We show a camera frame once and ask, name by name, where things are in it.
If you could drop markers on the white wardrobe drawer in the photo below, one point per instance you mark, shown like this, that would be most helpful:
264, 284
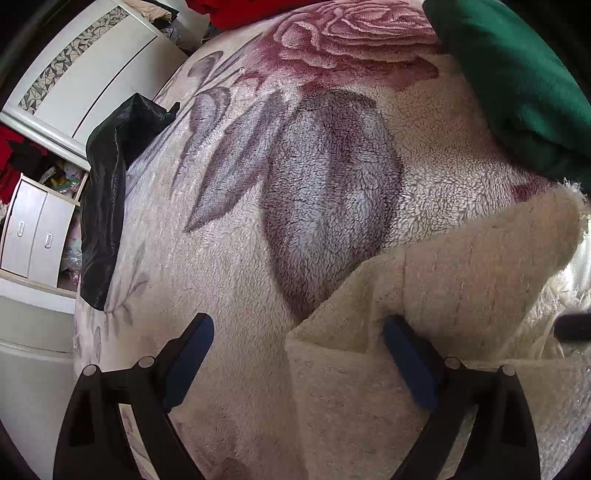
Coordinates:
51, 240
21, 226

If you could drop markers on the black leather jacket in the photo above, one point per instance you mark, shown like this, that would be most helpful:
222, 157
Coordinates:
104, 207

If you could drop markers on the dark green garment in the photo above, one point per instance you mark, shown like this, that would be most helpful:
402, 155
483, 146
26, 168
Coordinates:
508, 69

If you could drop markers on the red quilt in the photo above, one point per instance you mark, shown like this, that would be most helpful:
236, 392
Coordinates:
231, 11

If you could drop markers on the cream padded coat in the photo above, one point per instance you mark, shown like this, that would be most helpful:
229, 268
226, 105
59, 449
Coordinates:
147, 7

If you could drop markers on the white wardrobe sliding door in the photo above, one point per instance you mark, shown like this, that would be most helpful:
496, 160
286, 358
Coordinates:
92, 69

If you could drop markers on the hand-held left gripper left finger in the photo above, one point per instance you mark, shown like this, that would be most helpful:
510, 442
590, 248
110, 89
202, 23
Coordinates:
189, 364

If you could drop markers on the cream fleece garment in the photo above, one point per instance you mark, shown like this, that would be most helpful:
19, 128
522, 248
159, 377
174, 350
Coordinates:
461, 277

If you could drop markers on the floral plush blanket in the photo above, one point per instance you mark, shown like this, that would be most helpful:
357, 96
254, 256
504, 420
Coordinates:
231, 277

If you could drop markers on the pile of colourful small clothes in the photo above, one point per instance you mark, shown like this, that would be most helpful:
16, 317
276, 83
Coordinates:
69, 180

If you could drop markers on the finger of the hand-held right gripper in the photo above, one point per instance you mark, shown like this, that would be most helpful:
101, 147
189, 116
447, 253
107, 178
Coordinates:
575, 327

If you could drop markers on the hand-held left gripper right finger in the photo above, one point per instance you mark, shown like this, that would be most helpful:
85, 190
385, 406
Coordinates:
411, 364

